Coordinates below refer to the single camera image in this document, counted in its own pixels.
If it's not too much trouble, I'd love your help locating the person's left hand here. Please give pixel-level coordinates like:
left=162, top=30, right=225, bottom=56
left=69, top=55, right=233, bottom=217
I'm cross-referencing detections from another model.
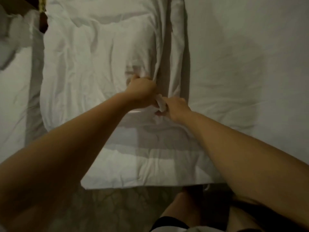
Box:
left=123, top=76, right=159, bottom=110

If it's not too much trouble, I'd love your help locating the person's right hand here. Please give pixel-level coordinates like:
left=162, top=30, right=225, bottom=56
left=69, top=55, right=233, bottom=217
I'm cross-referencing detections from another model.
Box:
left=155, top=96, right=193, bottom=125

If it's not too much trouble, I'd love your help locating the white duvet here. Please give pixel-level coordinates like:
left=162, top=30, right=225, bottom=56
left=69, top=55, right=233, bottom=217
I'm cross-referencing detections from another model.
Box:
left=40, top=0, right=228, bottom=190

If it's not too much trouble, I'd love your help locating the person's left forearm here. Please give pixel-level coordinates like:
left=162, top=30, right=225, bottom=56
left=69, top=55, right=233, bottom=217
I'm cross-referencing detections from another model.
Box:
left=0, top=94, right=133, bottom=232

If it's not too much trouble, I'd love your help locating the person's right forearm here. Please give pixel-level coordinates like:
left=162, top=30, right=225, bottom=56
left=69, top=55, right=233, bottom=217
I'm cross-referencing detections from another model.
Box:
left=181, top=111, right=309, bottom=227

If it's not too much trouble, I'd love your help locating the person's left leg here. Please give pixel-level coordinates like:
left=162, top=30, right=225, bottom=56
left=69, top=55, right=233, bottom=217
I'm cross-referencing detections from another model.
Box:
left=159, top=188, right=203, bottom=225

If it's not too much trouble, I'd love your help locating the person's leg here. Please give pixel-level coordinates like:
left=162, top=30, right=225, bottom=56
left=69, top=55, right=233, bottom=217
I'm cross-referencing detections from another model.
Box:
left=226, top=198, right=264, bottom=232
left=159, top=188, right=203, bottom=225

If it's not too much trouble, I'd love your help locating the person's white printed shirt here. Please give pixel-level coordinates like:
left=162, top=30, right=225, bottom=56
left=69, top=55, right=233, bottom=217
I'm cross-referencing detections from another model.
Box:
left=181, top=226, right=225, bottom=232

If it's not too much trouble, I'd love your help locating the person's right leg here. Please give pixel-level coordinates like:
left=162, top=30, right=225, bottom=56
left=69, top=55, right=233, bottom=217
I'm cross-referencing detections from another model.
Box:
left=226, top=198, right=264, bottom=232

